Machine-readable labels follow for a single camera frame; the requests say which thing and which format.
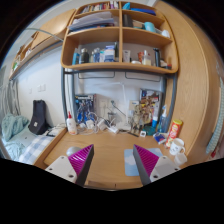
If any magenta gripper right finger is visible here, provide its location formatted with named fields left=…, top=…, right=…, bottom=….
left=132, top=144, right=181, bottom=186

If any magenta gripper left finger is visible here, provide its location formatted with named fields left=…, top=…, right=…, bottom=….
left=45, top=143, right=95, bottom=187

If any grey computer mouse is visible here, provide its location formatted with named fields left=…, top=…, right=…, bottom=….
left=66, top=146, right=81, bottom=157

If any light blue mouse pad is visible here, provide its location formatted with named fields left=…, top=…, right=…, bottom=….
left=124, top=148, right=162, bottom=177

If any white mug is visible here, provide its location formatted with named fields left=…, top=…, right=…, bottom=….
left=169, top=138, right=185, bottom=155

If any small white cup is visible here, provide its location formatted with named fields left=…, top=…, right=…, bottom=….
left=174, top=153, right=187, bottom=166

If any blue spray bottle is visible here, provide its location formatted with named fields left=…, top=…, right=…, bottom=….
left=157, top=105, right=167, bottom=133

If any white bottle red cap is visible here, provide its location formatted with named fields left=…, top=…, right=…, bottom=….
left=66, top=113, right=77, bottom=135

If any white power adapter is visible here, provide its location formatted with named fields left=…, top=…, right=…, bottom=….
left=86, top=120, right=94, bottom=129

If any red chips can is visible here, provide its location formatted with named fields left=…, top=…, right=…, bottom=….
left=165, top=119, right=182, bottom=148

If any blue checkered bed sheet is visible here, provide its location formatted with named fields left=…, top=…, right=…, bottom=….
left=2, top=128, right=54, bottom=165

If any black backpack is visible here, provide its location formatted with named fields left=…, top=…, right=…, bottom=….
left=29, top=100, right=48, bottom=135

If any blue poster box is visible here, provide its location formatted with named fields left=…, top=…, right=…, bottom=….
left=75, top=94, right=96, bottom=123

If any colourful picture card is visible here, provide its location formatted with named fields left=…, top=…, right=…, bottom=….
left=140, top=89, right=161, bottom=116

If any teal blanket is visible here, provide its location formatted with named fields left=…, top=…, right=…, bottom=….
left=2, top=113, right=29, bottom=141

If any black bottle on shelf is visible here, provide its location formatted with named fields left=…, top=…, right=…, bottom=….
left=79, top=48, right=89, bottom=64

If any white tube on shelf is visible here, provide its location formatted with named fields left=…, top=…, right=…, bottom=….
left=122, top=50, right=131, bottom=63

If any blue white box on shelf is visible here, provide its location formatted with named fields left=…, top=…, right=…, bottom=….
left=104, top=45, right=115, bottom=62

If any teal cup on shelf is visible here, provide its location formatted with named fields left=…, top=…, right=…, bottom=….
left=144, top=22, right=156, bottom=32

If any stack of papers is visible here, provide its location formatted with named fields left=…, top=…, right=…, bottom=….
left=69, top=11, right=114, bottom=31

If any wooden wall shelf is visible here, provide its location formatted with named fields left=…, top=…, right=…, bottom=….
left=61, top=1, right=179, bottom=74

